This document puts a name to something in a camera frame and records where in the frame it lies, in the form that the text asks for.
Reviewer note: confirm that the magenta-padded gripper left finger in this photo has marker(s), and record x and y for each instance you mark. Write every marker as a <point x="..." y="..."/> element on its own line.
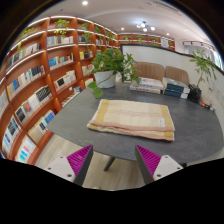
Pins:
<point x="58" y="166"/>

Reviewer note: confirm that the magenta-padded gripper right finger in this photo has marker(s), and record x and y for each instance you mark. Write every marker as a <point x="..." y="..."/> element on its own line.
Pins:
<point x="166" y="165"/>

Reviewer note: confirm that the cream yellow striped towel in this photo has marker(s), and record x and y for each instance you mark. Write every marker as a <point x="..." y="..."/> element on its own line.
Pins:
<point x="130" y="116"/>

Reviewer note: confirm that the dark table leg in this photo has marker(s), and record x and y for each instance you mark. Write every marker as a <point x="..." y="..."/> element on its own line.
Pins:
<point x="109" y="163"/>

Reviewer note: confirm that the thick dark blue-spined book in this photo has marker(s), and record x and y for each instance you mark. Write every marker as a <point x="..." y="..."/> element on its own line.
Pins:
<point x="175" y="94"/>

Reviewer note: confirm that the orange wooden bookshelf unit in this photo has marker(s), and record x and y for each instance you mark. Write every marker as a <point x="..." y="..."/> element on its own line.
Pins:
<point x="33" y="100"/>

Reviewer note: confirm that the small stacked books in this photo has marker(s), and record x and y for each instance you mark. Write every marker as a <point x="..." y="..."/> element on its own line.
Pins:
<point x="206" y="105"/>

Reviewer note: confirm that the small tree in black pot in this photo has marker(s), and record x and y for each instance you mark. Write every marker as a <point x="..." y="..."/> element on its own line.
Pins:
<point x="195" y="93"/>

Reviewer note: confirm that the white flat book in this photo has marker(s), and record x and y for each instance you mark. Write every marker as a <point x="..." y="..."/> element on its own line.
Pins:
<point x="143" y="89"/>

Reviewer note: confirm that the thick dark photo book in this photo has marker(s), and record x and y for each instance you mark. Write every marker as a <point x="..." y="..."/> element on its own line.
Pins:
<point x="175" y="85"/>

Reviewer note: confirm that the brown upholstered chair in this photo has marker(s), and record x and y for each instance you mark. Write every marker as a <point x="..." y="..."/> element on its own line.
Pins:
<point x="150" y="70"/>
<point x="176" y="74"/>

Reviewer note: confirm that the pothos plant in white pot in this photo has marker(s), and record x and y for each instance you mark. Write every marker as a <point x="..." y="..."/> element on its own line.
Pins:
<point x="105" y="78"/>

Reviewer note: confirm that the white sheer curtain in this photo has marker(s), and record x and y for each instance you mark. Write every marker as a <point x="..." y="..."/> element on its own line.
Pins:
<point x="200" y="51"/>

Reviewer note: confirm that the multi-bulb ceiling lamp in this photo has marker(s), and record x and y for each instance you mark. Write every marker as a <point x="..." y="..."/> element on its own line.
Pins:
<point x="144" y="26"/>

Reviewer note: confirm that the recessed ceiling lights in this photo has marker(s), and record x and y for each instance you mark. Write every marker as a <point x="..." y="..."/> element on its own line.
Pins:
<point x="85" y="2"/>

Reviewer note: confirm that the black track light rail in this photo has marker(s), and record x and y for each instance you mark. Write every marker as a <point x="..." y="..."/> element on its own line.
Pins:
<point x="196" y="42"/>

